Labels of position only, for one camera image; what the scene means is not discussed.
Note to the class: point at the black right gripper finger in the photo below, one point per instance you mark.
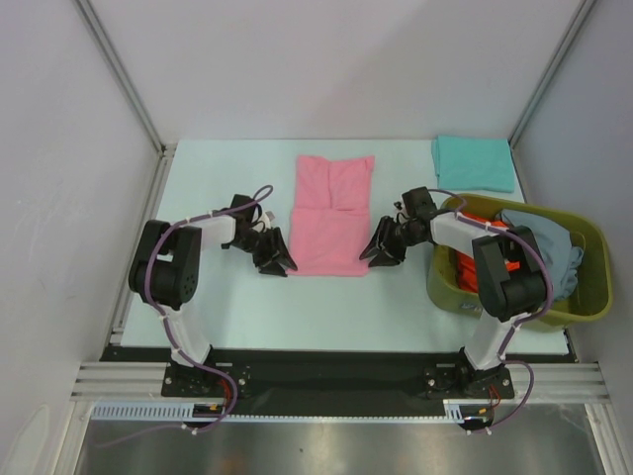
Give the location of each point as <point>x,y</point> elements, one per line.
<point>377,240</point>
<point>384,260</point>

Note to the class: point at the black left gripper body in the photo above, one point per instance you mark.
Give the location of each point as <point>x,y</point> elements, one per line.
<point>262,245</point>

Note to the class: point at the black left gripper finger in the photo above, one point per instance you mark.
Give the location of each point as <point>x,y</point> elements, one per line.
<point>283,255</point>
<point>273,269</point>

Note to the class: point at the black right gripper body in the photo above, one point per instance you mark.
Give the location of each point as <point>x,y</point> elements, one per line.
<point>402,237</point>

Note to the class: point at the pink t shirt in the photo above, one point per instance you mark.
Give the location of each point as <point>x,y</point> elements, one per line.
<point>330,220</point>

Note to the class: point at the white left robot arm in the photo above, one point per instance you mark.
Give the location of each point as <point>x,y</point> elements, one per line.
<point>166,265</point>

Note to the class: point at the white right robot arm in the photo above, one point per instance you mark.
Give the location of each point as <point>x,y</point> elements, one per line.
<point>514,286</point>

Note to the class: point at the orange t shirt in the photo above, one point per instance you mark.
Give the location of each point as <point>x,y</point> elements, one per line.
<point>465,266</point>

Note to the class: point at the folded teal t shirt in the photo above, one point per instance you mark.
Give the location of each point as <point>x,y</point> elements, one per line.
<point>468,164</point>

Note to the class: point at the grey blue t shirt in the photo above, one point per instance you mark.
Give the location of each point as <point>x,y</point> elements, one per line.
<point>562,259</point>

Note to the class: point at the olive green plastic basket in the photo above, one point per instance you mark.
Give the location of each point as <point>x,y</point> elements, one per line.
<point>591,299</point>

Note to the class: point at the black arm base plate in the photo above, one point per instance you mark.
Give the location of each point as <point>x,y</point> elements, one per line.
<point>325,382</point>

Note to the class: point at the grey slotted cable duct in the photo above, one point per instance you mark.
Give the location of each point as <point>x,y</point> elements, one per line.
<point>204,414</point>

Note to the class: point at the aluminium frame rail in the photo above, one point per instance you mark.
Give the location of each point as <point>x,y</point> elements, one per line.
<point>554,383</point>

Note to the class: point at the left aluminium corner post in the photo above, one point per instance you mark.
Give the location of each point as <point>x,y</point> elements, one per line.
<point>101,38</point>

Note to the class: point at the aluminium corner post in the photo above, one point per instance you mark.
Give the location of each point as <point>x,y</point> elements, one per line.
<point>554,64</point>
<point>101,38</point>

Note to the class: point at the right aluminium corner post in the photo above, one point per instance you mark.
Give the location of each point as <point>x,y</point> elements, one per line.
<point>554,64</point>

